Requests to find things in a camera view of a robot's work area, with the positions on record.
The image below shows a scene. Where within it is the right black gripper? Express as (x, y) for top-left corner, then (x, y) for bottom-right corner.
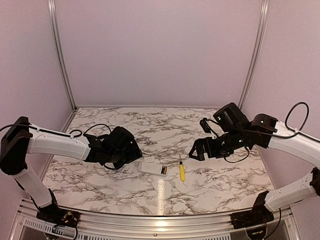
(189, 128), (247, 161)

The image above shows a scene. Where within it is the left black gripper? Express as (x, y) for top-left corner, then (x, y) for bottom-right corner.
(107, 141), (143, 170)

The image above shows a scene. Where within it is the white battery cover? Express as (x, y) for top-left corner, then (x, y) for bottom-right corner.
(144, 156), (155, 163)

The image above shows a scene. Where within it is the white remote control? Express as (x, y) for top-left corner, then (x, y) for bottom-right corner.
(137, 162), (169, 177)

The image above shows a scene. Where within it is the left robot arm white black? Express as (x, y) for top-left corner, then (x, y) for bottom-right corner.
(0, 116), (143, 223)

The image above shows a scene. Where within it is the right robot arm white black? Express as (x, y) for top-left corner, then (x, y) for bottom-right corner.
(189, 102), (320, 224)

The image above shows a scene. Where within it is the battery in remote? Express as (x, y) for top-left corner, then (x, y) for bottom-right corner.
(160, 166), (168, 175)

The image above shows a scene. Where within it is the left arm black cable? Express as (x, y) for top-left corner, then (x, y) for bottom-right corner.
(68, 123), (113, 141)

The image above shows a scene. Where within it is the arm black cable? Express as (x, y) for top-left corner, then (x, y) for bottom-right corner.
(68, 123), (113, 141)
(249, 101), (310, 138)

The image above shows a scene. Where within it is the yellow handled screwdriver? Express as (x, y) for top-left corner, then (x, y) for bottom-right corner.
(179, 155), (187, 182)

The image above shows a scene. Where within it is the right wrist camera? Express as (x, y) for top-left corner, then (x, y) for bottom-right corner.
(199, 117), (219, 138)

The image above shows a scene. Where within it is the front aluminium rail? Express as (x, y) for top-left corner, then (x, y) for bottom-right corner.
(14, 199), (301, 240)

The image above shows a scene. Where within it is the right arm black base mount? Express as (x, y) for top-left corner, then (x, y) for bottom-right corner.
(230, 210), (275, 229)

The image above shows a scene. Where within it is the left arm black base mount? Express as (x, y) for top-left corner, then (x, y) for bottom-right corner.
(36, 208), (80, 228)

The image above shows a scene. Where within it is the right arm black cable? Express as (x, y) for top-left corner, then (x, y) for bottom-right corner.
(249, 101), (310, 138)

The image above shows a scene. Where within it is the right aluminium frame post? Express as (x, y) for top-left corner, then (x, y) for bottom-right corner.
(238, 0), (270, 110)

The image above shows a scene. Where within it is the aluminium frame post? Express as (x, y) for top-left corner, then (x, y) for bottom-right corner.
(47, 0), (77, 112)
(238, 0), (270, 110)

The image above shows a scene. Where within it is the left aluminium frame post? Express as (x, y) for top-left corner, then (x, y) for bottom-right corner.
(47, 0), (77, 112)

